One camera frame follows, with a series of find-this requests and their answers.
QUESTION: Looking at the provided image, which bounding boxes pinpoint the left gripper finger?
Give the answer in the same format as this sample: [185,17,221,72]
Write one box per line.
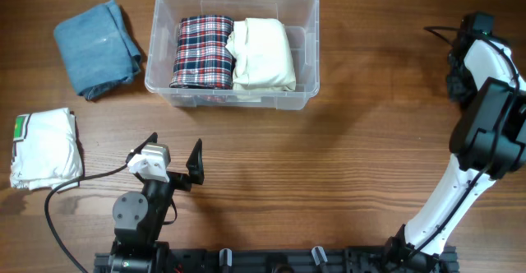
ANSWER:
[128,132,158,156]
[186,139,205,185]

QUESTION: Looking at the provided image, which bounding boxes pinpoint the red plaid shirt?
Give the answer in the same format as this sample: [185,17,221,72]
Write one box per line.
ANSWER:
[169,15,234,90]

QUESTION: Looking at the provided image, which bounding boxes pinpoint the cream cloth garment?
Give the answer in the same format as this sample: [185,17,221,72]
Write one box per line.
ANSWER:
[226,18,297,92]

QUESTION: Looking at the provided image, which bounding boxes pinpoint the black knit garment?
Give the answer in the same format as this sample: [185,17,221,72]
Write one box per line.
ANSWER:
[445,48,478,109]

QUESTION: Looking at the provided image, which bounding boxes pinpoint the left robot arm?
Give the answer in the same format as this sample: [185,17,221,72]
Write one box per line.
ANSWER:
[105,132,205,273]

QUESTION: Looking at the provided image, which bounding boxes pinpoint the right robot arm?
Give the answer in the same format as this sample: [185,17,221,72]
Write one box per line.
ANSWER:
[377,12,525,272]

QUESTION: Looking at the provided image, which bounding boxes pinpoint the folded blue denim jeans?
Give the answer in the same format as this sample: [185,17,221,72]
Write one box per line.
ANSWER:
[53,0,141,100]

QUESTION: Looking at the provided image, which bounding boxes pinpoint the folded white graphic t-shirt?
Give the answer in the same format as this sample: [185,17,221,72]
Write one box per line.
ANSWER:
[10,108,83,191]

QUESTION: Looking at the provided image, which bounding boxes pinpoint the clear plastic storage bin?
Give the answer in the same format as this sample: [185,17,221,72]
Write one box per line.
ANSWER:
[145,0,321,110]

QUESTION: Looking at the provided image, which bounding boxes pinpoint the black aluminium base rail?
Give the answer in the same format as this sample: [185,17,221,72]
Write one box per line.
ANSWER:
[93,246,458,273]

